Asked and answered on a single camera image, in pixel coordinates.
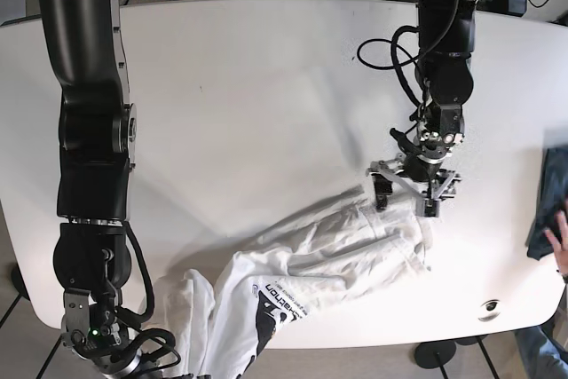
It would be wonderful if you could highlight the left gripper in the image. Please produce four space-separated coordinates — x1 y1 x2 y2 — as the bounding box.
366 154 462 211

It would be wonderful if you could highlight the dark blue T-shirt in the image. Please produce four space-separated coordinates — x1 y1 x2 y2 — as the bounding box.
526 145 567 261

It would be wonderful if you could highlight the white printed T-shirt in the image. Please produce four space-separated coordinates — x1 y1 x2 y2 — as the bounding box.
134 187 434 378

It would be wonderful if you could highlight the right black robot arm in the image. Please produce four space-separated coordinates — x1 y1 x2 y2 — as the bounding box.
39 0 181 378

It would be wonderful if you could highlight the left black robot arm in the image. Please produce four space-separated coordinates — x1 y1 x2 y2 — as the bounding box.
367 0 478 217

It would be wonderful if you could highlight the person's hand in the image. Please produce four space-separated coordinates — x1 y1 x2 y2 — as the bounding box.
544 200 568 281

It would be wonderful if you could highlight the right silver table grommet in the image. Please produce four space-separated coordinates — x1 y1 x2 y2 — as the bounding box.
477 299 501 322

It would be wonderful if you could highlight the black round stand base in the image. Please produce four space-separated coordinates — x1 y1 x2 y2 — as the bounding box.
414 340 456 369

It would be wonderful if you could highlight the person's blue jeans leg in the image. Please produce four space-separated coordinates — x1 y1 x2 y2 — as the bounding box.
514 326 567 379

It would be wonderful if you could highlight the black table leg left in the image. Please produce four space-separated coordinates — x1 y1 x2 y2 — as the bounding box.
0 264 30 328

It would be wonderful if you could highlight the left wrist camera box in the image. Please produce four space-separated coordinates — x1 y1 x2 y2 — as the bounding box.
416 197 440 218

